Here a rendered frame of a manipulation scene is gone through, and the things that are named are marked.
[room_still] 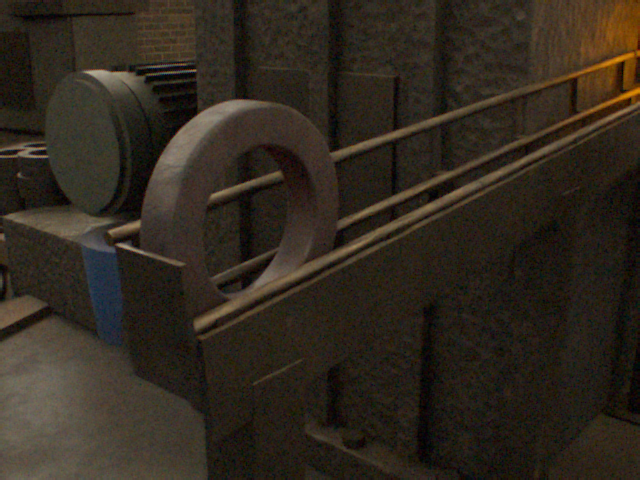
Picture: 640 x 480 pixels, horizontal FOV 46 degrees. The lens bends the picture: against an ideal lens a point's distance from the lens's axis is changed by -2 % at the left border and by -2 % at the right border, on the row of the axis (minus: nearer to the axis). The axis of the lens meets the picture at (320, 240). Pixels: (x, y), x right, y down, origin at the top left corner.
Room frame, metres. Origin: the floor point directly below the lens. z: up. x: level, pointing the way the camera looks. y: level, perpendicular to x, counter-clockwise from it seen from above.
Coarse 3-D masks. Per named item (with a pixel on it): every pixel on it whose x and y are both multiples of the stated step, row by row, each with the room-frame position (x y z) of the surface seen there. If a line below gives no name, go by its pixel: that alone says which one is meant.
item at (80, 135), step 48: (96, 96) 1.88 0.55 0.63; (144, 96) 1.95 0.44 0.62; (192, 96) 2.04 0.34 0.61; (48, 144) 2.04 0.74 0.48; (96, 144) 1.89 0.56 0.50; (144, 144) 1.87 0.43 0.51; (96, 192) 1.90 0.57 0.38; (144, 192) 1.91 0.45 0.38; (48, 240) 1.99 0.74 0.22; (48, 288) 2.01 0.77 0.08
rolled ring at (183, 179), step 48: (192, 144) 0.52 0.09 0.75; (240, 144) 0.55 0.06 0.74; (288, 144) 0.59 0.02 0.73; (192, 192) 0.51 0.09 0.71; (288, 192) 0.63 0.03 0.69; (336, 192) 0.63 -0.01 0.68; (144, 240) 0.51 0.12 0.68; (192, 240) 0.51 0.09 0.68; (288, 240) 0.62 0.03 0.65; (192, 288) 0.51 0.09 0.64
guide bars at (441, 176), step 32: (608, 64) 1.27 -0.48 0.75; (512, 96) 1.01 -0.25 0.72; (576, 96) 1.19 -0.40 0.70; (416, 128) 0.84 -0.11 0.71; (512, 128) 1.03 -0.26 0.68; (544, 128) 1.06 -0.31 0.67; (480, 160) 0.91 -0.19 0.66; (224, 192) 0.62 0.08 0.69; (256, 192) 0.65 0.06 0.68; (416, 192) 0.80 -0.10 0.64; (448, 192) 0.87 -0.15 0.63; (128, 224) 0.55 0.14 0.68; (352, 224) 0.72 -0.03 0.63
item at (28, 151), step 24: (24, 144) 2.84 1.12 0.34; (0, 168) 2.41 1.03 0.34; (24, 168) 2.25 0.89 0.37; (48, 168) 2.24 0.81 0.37; (0, 192) 2.40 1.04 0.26; (24, 192) 2.26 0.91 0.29; (48, 192) 2.25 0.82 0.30; (0, 216) 2.41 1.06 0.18; (0, 240) 2.27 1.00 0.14; (0, 264) 2.38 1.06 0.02
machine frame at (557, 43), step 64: (256, 0) 1.42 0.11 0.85; (320, 0) 1.28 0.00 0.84; (384, 0) 1.24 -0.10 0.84; (448, 0) 1.16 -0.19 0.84; (512, 0) 1.10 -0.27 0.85; (576, 0) 1.19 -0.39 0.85; (256, 64) 1.42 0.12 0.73; (320, 64) 1.28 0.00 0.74; (384, 64) 1.24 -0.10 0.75; (448, 64) 1.16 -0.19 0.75; (512, 64) 1.09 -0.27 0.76; (576, 64) 1.20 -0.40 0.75; (320, 128) 1.28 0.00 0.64; (384, 128) 1.22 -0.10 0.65; (448, 128) 1.16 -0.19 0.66; (576, 128) 1.22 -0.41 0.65; (384, 192) 1.22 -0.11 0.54; (256, 256) 1.43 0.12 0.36; (512, 256) 1.08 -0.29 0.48; (576, 256) 1.26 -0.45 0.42; (448, 320) 1.15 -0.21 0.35; (576, 320) 1.29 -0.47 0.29; (320, 384) 1.28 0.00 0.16; (384, 384) 1.22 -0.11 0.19; (448, 384) 1.14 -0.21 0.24; (576, 384) 1.32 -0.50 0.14; (320, 448) 1.24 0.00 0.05; (384, 448) 1.21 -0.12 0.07; (448, 448) 1.14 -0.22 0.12
